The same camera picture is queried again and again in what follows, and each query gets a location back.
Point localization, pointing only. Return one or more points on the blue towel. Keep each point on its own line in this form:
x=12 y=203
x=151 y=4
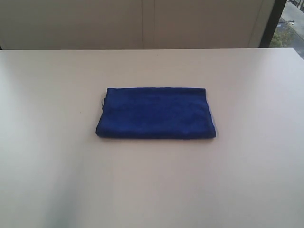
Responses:
x=156 y=113

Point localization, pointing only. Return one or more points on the black window frame post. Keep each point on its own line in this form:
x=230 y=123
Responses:
x=272 y=23

